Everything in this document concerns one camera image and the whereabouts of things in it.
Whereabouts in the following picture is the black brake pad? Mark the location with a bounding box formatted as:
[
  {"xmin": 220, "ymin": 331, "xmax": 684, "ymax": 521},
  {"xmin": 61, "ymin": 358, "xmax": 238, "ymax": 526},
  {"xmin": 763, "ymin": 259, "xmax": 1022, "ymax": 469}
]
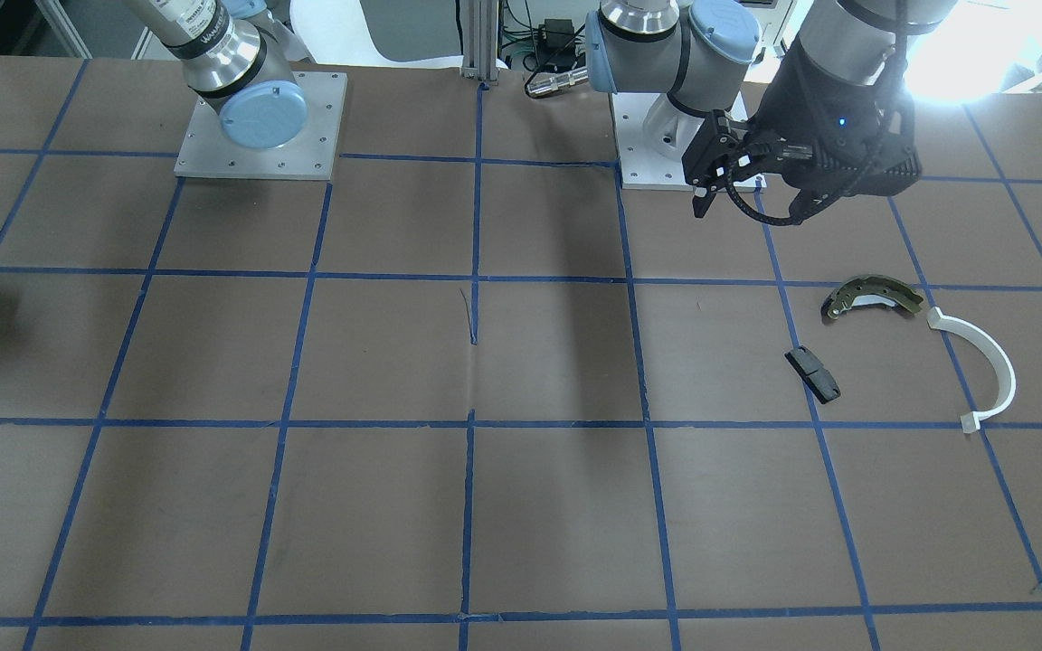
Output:
[{"xmin": 784, "ymin": 345, "xmax": 842, "ymax": 404}]

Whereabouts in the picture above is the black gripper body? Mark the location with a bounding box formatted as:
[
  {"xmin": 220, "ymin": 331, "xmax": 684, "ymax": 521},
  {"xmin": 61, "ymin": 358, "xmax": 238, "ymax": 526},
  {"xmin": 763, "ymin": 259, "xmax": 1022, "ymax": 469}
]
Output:
[{"xmin": 750, "ymin": 44, "xmax": 923, "ymax": 223}]

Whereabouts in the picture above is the white curved plastic bracket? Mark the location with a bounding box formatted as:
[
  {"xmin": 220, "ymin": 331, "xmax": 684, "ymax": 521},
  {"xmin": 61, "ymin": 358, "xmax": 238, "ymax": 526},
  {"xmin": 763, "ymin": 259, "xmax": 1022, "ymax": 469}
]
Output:
[{"xmin": 926, "ymin": 306, "xmax": 1018, "ymax": 434}]

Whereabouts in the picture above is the olive green brake shoe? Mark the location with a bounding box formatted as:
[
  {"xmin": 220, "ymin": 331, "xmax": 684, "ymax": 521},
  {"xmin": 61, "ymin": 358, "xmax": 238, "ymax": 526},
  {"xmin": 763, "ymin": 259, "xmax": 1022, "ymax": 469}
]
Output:
[{"xmin": 821, "ymin": 275, "xmax": 924, "ymax": 320}]

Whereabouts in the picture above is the aluminium frame post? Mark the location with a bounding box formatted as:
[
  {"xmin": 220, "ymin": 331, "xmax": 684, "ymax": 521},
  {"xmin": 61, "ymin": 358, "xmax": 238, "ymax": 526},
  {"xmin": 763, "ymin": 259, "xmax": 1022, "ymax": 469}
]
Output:
[{"xmin": 454, "ymin": 0, "xmax": 502, "ymax": 87}]

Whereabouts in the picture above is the white plastic chair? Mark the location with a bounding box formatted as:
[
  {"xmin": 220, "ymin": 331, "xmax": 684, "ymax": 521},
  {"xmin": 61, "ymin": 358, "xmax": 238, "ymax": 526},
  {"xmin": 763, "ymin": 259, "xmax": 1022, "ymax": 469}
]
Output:
[{"xmin": 289, "ymin": 1, "xmax": 463, "ymax": 69}]

